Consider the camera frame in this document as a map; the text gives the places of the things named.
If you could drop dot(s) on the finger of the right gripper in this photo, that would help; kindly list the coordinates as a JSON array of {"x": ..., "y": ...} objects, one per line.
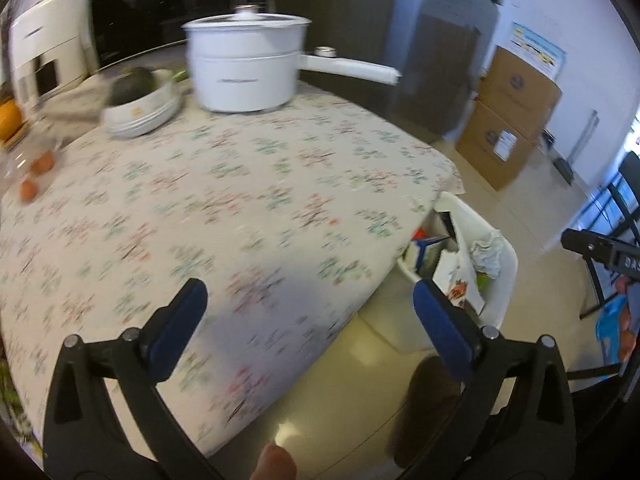
[{"x": 591, "y": 245}]

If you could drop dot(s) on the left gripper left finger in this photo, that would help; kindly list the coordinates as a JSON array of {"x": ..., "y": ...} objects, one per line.
[{"x": 165, "y": 336}]

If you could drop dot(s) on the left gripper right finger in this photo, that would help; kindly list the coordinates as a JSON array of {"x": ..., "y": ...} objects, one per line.
[{"x": 454, "y": 335}]

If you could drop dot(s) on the green snack bag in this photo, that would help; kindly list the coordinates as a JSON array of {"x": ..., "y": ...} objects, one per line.
[{"x": 482, "y": 281}]

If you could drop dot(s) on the cream snack pouch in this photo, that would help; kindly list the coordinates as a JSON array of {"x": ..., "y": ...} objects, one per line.
[{"x": 456, "y": 278}]

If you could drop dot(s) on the white tissue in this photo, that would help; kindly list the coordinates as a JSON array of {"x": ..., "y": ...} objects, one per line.
[{"x": 485, "y": 254}]

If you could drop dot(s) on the blue white carton box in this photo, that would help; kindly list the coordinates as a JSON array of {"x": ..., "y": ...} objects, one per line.
[{"x": 422, "y": 255}]

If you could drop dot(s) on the dark blue torn carton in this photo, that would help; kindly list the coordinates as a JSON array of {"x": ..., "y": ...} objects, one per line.
[{"x": 444, "y": 226}]

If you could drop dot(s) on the white trash bin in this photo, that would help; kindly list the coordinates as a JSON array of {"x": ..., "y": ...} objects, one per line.
[{"x": 467, "y": 258}]

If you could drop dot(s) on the right hand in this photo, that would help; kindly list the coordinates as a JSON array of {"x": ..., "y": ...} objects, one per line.
[{"x": 629, "y": 317}]

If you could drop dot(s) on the left hand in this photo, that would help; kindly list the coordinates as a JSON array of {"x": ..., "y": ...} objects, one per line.
[{"x": 274, "y": 463}]

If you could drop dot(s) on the lower cardboard box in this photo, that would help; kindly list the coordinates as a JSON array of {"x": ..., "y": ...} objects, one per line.
[{"x": 494, "y": 148}]

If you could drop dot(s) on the cardboard box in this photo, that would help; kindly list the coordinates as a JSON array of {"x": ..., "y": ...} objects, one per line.
[
  {"x": 494, "y": 148},
  {"x": 522, "y": 96}
]

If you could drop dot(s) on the floral tablecloth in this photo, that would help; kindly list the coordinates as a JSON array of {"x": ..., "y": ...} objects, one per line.
[{"x": 292, "y": 218}]

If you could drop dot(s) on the upper cardboard box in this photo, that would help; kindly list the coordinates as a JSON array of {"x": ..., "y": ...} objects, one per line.
[{"x": 522, "y": 96}]

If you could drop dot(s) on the small orange in jar front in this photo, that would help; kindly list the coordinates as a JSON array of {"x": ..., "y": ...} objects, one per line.
[{"x": 28, "y": 190}]

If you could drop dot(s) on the small orange in jar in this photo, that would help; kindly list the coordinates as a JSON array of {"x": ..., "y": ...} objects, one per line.
[
  {"x": 28, "y": 190},
  {"x": 42, "y": 164}
]

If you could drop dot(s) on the small orange in jar right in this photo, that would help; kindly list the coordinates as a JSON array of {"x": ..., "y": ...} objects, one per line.
[{"x": 42, "y": 164}]

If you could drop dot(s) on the blue white poster box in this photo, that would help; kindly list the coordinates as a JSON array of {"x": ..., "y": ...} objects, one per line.
[{"x": 536, "y": 50}]

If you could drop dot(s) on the white floral bowl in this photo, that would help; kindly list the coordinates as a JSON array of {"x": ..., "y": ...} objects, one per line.
[{"x": 116, "y": 116}]

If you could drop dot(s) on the white stacked plates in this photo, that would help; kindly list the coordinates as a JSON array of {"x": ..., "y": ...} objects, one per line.
[{"x": 146, "y": 125}]

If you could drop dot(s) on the glass jar with cork lid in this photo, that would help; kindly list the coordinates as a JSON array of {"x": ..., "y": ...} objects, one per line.
[{"x": 17, "y": 154}]

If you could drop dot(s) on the dark green pumpkin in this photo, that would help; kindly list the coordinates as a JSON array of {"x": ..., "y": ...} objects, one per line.
[{"x": 135, "y": 84}]

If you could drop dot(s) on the large orange fruit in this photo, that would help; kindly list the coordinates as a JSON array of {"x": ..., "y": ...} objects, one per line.
[{"x": 11, "y": 119}]

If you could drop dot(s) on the grey refrigerator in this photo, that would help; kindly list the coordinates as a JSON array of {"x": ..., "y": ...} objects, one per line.
[{"x": 439, "y": 47}]

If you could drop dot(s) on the white electric cooking pot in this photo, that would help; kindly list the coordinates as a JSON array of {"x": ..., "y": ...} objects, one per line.
[{"x": 249, "y": 61}]

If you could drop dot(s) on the white air fryer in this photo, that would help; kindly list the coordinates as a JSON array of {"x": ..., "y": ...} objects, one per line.
[{"x": 46, "y": 52}]

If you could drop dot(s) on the black microwave oven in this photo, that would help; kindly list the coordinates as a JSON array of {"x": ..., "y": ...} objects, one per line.
[{"x": 160, "y": 5}]

